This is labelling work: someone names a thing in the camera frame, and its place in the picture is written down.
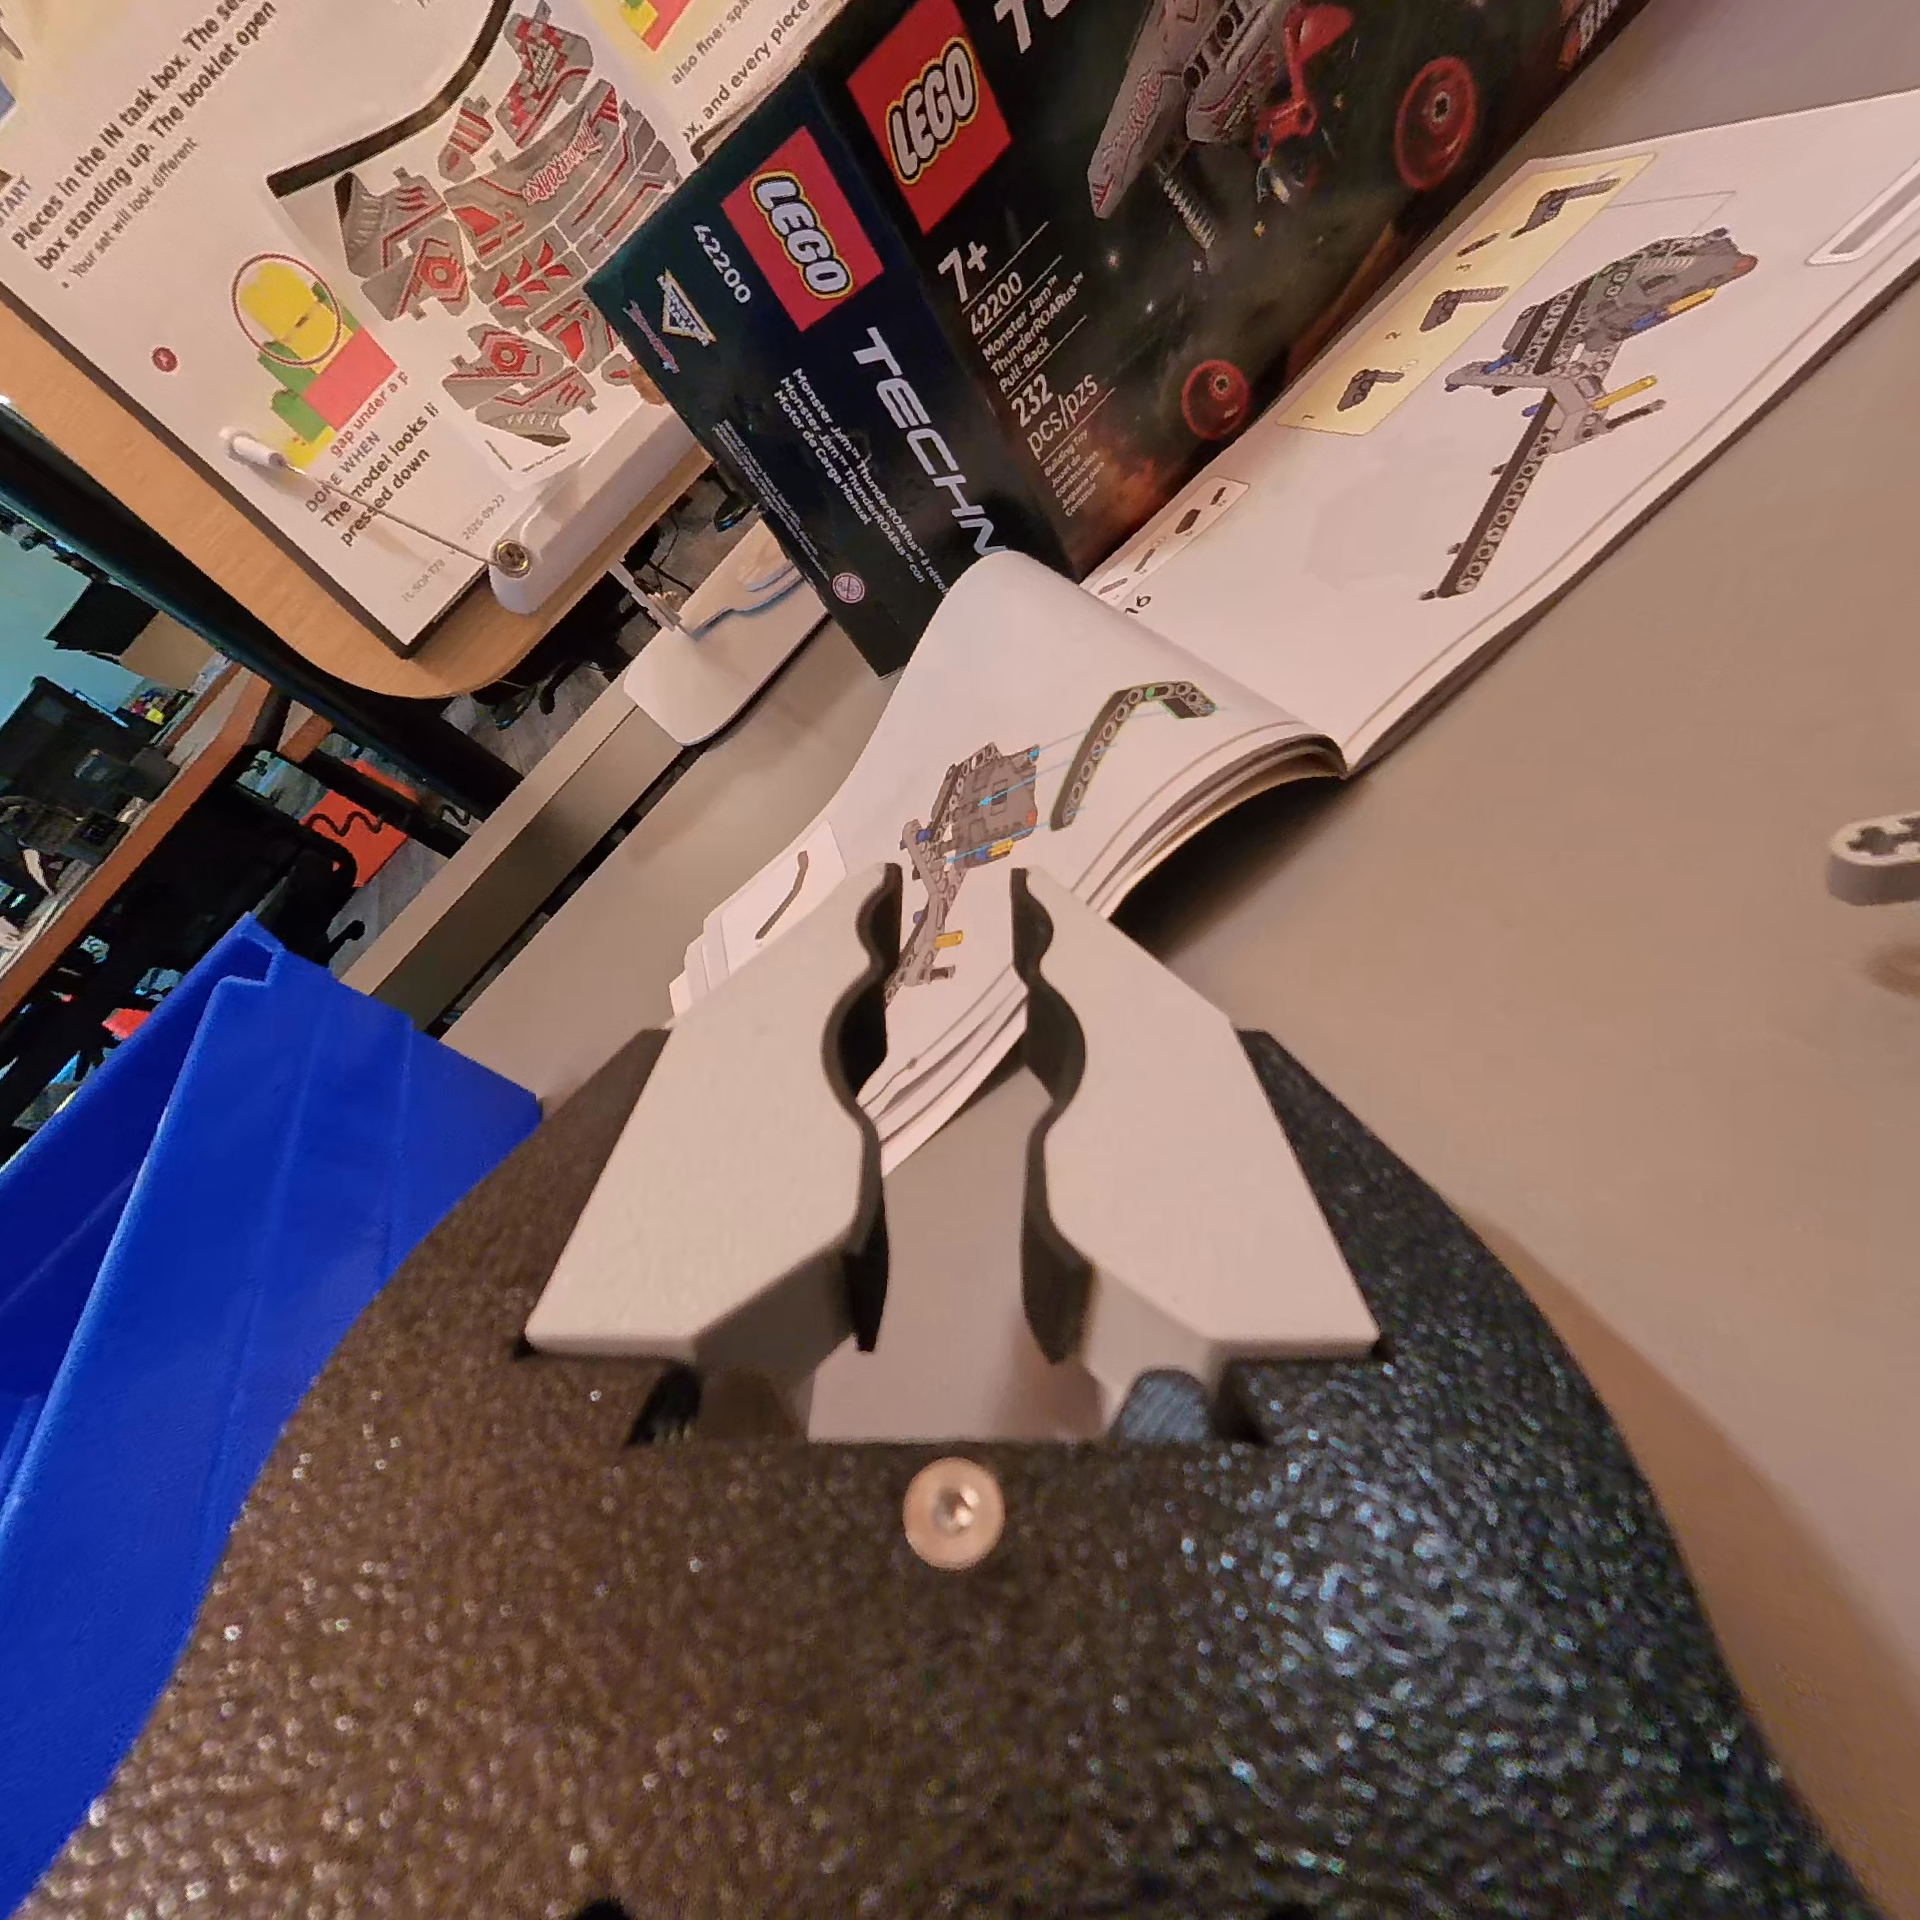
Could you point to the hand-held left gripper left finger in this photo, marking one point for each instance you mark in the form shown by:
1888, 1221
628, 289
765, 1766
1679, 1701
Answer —
723, 1169

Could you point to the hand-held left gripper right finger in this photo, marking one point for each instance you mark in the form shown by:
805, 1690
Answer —
1190, 1189

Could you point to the toy brick instruction booklet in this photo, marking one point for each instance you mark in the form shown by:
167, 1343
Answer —
1352, 528

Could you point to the blue plastic bin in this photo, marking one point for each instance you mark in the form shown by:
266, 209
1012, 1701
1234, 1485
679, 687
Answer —
228, 1276

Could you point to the light grey brick piece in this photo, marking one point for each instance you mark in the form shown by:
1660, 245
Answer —
1877, 857

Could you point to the wooden board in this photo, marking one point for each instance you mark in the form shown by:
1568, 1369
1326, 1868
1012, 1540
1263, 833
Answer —
228, 578

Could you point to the dark toy brick box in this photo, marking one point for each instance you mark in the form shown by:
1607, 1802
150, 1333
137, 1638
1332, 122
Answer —
933, 377

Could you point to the printed instruction poster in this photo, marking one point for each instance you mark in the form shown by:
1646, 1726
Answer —
448, 225

